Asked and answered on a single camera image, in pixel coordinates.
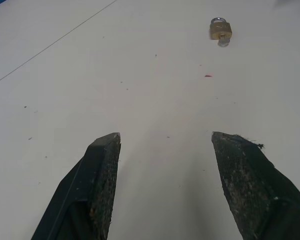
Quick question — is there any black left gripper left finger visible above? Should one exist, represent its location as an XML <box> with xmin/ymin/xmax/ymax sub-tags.
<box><xmin>31</xmin><ymin>132</ymin><xmax>122</xmax><ymax>240</ymax></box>

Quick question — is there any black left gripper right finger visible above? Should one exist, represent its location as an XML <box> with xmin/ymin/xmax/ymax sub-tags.
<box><xmin>211</xmin><ymin>131</ymin><xmax>300</xmax><ymax>240</ymax></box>

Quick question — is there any silver key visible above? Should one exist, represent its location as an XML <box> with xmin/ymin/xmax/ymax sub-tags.
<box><xmin>217</xmin><ymin>34</ymin><xmax>231</xmax><ymax>48</ymax></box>

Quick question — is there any brass padlock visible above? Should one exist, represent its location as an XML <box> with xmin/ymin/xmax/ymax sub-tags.
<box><xmin>209</xmin><ymin>17</ymin><xmax>233</xmax><ymax>41</ymax></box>

